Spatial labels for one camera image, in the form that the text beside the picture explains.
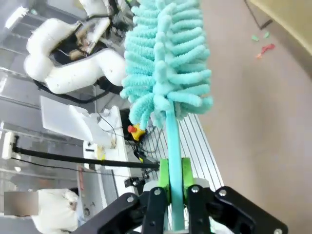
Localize white foam sheets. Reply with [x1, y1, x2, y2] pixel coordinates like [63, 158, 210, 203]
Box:
[40, 96, 98, 142]

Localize person in white clothes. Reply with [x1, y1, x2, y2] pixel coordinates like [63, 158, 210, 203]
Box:
[31, 187, 79, 232]

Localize small black clamp device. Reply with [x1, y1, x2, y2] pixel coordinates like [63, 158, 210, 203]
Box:
[124, 176, 145, 189]

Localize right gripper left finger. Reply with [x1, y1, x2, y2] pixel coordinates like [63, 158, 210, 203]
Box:
[78, 158, 172, 234]

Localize white wall box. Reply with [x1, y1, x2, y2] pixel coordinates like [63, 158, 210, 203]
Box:
[1, 131, 16, 159]

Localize teal chenille duster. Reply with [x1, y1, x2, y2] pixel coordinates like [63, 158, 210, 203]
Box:
[120, 0, 215, 232]

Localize black sleeved left arm cable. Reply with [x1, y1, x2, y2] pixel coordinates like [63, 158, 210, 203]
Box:
[33, 78, 122, 105]

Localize yellow emergency stop button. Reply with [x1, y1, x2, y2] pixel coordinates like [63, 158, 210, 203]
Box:
[127, 123, 147, 142]

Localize white workbench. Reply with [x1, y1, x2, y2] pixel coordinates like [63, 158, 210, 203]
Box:
[81, 106, 129, 216]

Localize long black sleeved cable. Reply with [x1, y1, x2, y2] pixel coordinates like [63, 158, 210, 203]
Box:
[13, 142, 161, 169]

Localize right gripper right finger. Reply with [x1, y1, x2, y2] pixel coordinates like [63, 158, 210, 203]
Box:
[181, 157, 289, 234]

